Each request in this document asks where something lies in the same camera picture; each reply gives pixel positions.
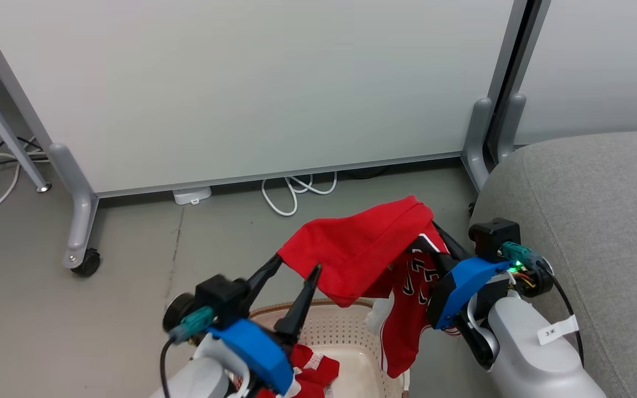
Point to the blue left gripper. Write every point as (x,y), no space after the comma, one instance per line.
(257,348)

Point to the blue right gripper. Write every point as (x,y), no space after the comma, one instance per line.
(462,284)

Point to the red basketball jersey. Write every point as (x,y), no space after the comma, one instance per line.
(363,249)

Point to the cream perforated laundry basket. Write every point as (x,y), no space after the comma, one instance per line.
(346,342)

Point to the red garment with white label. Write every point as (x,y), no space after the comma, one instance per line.
(313,370)

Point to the small white adapter box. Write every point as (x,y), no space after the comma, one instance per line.
(192,195)

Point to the grey fabric sofa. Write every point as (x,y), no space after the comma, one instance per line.
(600,221)

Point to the black caster wheel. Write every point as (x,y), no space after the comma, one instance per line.
(87,263)

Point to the wide white partition panel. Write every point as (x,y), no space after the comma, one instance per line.
(241,83)

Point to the narrow white partition panel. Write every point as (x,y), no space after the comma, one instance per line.
(600,66)

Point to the grey metal table leg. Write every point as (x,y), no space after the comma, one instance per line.
(3,130)

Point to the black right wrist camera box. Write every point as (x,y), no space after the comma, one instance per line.
(492,237)

